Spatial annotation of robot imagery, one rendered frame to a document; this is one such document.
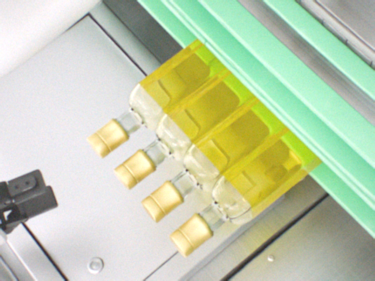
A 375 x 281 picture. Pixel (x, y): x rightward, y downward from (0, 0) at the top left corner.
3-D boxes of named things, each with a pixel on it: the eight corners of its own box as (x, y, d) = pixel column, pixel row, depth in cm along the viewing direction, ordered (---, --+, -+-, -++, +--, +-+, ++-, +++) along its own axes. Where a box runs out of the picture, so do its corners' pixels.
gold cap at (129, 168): (142, 155, 101) (115, 175, 100) (137, 144, 98) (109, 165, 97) (158, 174, 100) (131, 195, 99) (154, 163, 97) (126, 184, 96)
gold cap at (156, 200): (170, 189, 99) (143, 210, 98) (164, 175, 96) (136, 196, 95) (187, 206, 97) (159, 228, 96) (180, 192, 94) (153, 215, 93)
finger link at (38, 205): (13, 234, 102) (63, 213, 102) (5, 226, 99) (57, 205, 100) (6, 213, 103) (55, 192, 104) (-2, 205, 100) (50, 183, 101)
